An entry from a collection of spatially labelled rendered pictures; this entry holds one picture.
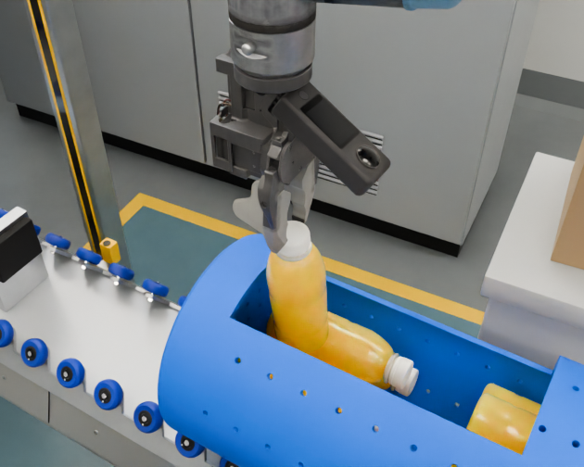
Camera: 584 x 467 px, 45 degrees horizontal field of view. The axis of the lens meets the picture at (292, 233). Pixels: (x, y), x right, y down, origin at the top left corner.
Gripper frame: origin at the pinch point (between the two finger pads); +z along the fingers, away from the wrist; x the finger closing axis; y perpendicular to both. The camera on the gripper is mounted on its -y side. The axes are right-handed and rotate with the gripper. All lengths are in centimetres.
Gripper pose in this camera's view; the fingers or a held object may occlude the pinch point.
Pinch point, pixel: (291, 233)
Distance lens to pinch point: 75.5
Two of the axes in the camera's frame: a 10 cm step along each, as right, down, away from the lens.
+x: -5.1, 5.8, -6.4
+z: 0.0, 7.4, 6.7
